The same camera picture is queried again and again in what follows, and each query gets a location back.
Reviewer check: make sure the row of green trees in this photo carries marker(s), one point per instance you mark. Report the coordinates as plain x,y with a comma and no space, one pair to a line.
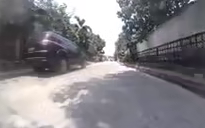
83,36

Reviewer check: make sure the grey concrete road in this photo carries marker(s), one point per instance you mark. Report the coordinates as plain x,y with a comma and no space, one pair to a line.
123,100

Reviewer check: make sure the dark parked car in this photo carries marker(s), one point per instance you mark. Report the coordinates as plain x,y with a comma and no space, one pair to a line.
53,50

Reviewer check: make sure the large shady trees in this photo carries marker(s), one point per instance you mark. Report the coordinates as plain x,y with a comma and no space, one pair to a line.
140,20

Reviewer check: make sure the raised grey kerb strip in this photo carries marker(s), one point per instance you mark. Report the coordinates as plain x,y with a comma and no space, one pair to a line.
6,74

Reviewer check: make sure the building with dark gateway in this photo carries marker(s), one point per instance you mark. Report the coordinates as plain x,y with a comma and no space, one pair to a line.
6,36

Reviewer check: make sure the grey wall with dark railing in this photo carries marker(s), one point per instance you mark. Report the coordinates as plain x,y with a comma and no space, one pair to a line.
186,40

